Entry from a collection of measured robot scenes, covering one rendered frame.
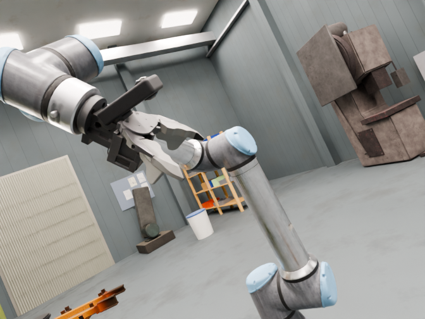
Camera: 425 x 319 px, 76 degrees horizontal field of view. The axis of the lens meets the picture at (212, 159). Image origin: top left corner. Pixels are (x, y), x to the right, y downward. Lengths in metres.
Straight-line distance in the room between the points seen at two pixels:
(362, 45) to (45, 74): 5.82
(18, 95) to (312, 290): 1.02
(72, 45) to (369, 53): 5.76
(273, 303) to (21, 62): 1.08
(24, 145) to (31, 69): 9.04
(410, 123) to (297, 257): 5.26
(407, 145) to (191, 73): 7.89
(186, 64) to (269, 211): 10.56
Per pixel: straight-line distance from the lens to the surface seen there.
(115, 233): 9.13
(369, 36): 6.29
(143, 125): 0.48
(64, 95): 0.50
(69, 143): 9.45
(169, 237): 8.11
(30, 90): 0.53
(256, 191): 0.96
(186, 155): 0.94
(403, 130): 6.01
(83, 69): 0.62
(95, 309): 1.50
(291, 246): 1.05
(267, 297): 1.20
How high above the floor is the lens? 1.34
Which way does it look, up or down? 2 degrees up
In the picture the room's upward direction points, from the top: 25 degrees counter-clockwise
